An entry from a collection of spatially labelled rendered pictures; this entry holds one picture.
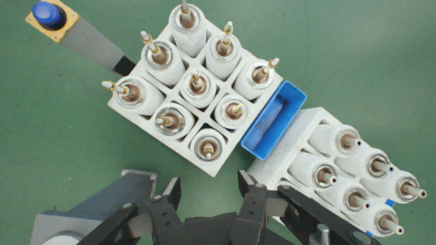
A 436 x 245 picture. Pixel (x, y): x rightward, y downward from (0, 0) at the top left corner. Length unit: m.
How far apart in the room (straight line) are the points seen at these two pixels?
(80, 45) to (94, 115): 0.36
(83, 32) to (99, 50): 0.06
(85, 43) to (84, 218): 0.39
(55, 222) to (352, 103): 1.10
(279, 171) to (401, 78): 0.85
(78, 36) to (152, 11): 0.41
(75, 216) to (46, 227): 0.05
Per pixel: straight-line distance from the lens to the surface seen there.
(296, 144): 0.52
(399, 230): 0.68
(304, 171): 0.48
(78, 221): 0.46
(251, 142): 0.64
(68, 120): 0.83
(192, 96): 0.36
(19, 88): 0.97
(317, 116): 0.56
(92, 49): 0.49
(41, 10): 0.46
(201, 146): 0.36
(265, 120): 0.66
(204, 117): 0.43
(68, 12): 0.46
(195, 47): 0.46
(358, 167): 0.59
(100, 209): 0.49
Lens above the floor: 0.61
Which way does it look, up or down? 85 degrees down
